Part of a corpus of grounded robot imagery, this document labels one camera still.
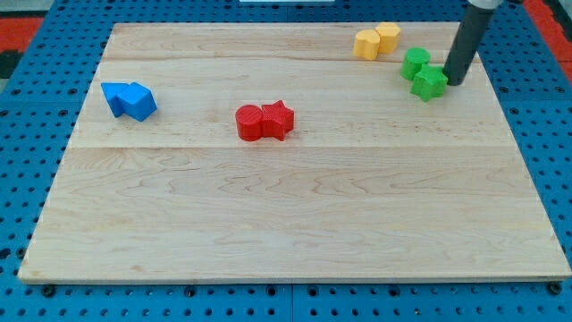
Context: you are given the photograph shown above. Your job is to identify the green circle block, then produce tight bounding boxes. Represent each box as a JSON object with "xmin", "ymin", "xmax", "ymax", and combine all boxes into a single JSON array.
[{"xmin": 400, "ymin": 47, "xmax": 431, "ymax": 81}]

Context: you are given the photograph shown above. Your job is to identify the red circle block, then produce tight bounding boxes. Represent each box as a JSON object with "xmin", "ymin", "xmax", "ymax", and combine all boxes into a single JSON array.
[{"xmin": 235, "ymin": 105, "xmax": 263, "ymax": 141}]

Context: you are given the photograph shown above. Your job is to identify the yellow heart block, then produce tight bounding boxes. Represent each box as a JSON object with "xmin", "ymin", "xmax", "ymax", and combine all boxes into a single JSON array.
[{"xmin": 353, "ymin": 30, "xmax": 381, "ymax": 61}]

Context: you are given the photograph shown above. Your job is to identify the red star block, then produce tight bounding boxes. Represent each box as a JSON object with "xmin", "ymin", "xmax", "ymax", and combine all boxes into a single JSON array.
[{"xmin": 261, "ymin": 100, "xmax": 295, "ymax": 141}]

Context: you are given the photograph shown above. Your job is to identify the wooden board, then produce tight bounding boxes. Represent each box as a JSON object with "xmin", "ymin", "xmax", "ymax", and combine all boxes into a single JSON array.
[{"xmin": 19, "ymin": 22, "xmax": 571, "ymax": 284}]

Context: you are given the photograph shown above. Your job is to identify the blue cube block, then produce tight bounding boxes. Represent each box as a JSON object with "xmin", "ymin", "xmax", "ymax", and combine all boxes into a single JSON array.
[{"xmin": 117, "ymin": 82, "xmax": 157, "ymax": 122}]

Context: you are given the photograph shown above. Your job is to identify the green star block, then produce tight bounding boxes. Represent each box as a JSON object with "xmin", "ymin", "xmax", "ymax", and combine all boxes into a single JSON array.
[{"xmin": 410, "ymin": 64, "xmax": 449, "ymax": 102}]

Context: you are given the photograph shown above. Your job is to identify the yellow hexagon block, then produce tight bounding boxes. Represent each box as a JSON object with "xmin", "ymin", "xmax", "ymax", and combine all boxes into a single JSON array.
[{"xmin": 375, "ymin": 21, "xmax": 401, "ymax": 54}]

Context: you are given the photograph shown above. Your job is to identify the blue triangle block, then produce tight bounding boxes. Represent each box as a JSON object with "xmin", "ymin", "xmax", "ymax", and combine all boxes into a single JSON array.
[{"xmin": 101, "ymin": 82, "xmax": 129, "ymax": 118}]

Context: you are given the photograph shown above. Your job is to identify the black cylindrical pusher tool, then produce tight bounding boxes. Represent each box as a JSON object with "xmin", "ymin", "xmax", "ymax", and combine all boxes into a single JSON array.
[{"xmin": 443, "ymin": 0, "xmax": 502, "ymax": 86}]

